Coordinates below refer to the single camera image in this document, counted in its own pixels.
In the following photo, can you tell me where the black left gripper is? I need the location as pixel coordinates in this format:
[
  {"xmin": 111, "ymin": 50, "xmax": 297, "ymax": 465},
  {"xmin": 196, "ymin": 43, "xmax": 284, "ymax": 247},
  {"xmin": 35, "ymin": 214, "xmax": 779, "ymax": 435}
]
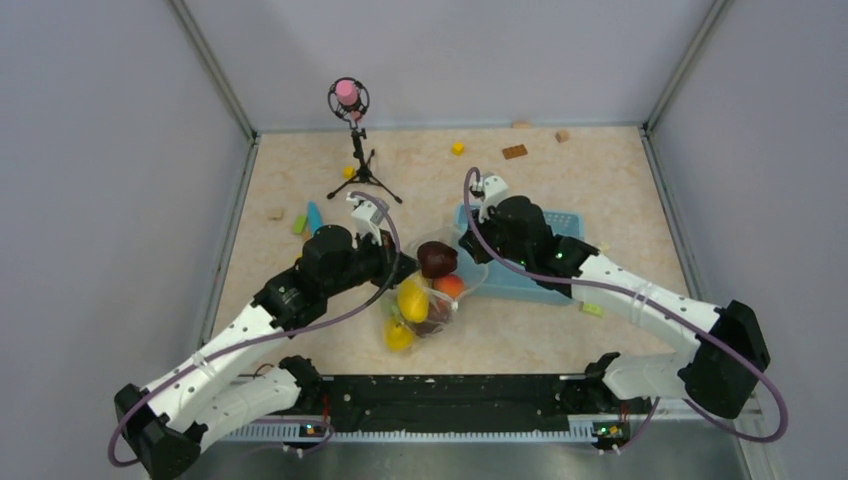
[{"xmin": 324, "ymin": 226, "xmax": 421, "ymax": 297}]

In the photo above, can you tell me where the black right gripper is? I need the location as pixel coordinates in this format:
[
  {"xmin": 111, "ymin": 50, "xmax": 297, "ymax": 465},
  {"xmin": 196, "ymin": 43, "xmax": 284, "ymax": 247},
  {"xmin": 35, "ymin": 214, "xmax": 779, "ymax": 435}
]
[{"xmin": 460, "ymin": 203, "xmax": 532, "ymax": 267}]

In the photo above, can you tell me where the clear zip top bag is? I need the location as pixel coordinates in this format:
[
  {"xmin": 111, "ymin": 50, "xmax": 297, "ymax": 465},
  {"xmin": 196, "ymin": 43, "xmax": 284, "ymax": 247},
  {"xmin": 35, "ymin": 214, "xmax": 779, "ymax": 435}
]
[{"xmin": 379, "ymin": 225, "xmax": 489, "ymax": 351}]

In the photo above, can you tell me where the dark red apple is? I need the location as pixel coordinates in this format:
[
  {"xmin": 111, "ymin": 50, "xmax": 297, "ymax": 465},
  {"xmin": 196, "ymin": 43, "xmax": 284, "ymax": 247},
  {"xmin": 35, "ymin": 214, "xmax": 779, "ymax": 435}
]
[{"xmin": 416, "ymin": 240, "xmax": 458, "ymax": 279}]

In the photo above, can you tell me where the red orange peach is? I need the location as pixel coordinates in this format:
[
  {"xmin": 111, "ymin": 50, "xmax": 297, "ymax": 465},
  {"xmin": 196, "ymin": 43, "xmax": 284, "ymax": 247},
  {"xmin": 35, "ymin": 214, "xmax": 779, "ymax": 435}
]
[{"xmin": 432, "ymin": 274, "xmax": 465, "ymax": 300}]

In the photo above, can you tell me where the yellow pear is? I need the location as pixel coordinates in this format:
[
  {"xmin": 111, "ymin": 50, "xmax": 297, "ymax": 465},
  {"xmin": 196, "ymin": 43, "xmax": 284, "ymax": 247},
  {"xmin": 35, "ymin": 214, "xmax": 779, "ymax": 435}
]
[{"xmin": 397, "ymin": 274, "xmax": 430, "ymax": 324}]

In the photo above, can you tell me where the yellow lemon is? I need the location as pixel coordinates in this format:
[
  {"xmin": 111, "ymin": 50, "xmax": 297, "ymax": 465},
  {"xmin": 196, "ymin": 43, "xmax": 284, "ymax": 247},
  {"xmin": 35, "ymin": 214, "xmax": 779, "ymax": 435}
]
[{"xmin": 383, "ymin": 319, "xmax": 416, "ymax": 352}]

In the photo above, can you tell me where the dark brown dried fruit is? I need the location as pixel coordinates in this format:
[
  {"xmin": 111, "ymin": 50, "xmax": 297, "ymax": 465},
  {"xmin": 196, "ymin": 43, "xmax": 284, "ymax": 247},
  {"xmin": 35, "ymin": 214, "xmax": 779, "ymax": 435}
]
[{"xmin": 413, "ymin": 307, "xmax": 452, "ymax": 338}]

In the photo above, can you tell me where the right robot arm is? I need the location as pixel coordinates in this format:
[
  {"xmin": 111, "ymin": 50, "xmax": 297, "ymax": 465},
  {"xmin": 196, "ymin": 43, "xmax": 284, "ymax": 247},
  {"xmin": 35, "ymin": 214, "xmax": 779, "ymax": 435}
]
[{"xmin": 459, "ymin": 169, "xmax": 771, "ymax": 419}]

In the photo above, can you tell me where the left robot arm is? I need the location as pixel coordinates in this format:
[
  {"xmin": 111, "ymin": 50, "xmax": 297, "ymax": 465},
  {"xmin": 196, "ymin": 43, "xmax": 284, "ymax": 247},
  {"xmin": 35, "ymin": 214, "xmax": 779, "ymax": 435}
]
[{"xmin": 107, "ymin": 191, "xmax": 416, "ymax": 479}]

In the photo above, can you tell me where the green wooden block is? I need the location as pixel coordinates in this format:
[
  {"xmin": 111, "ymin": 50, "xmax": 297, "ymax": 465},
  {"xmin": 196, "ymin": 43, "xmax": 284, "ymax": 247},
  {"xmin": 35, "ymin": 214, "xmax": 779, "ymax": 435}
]
[{"xmin": 291, "ymin": 215, "xmax": 308, "ymax": 235}]

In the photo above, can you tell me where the light blue plastic basket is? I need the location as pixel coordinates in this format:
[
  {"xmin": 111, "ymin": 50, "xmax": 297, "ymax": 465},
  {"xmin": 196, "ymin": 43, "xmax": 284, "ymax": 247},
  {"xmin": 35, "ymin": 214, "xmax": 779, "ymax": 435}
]
[{"xmin": 453, "ymin": 203, "xmax": 587, "ymax": 307}]

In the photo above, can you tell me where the beige wooden block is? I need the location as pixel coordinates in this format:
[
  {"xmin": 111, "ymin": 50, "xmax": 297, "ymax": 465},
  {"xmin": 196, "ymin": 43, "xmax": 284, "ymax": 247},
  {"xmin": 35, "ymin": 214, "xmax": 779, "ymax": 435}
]
[{"xmin": 267, "ymin": 208, "xmax": 285, "ymax": 221}]

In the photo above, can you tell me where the brown lego brick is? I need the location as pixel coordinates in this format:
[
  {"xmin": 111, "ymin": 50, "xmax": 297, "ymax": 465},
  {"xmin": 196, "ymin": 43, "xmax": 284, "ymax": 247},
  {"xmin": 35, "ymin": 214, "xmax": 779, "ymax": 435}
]
[{"xmin": 502, "ymin": 144, "xmax": 528, "ymax": 160}]

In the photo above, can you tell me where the light green lego brick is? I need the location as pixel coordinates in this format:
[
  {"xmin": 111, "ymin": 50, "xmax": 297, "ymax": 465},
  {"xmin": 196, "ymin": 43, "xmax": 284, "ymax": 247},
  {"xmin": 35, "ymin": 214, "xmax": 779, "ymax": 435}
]
[{"xmin": 580, "ymin": 302, "xmax": 605, "ymax": 318}]

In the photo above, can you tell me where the pink microphone on tripod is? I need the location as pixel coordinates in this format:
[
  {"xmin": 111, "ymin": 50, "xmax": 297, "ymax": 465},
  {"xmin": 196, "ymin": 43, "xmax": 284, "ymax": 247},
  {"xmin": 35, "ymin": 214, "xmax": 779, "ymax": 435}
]
[{"xmin": 326, "ymin": 77, "xmax": 403, "ymax": 204}]

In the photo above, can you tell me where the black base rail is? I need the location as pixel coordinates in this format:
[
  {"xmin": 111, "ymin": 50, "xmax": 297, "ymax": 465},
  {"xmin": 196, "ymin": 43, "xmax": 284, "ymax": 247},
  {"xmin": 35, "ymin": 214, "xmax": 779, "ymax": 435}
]
[{"xmin": 278, "ymin": 356, "xmax": 651, "ymax": 434}]

